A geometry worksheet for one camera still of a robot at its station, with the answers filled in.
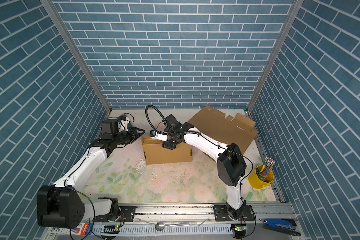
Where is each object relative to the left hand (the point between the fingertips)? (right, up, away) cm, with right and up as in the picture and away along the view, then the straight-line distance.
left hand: (144, 131), depth 82 cm
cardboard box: (+6, -13, +3) cm, 14 cm away
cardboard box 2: (+55, -1, +33) cm, 64 cm away
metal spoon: (+12, -44, -13) cm, 47 cm away
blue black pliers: (+68, -41, -16) cm, 81 cm away
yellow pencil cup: (+58, -25, -8) cm, 64 cm away
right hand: (+11, -4, +4) cm, 12 cm away
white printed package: (-23, -44, -14) cm, 52 cm away
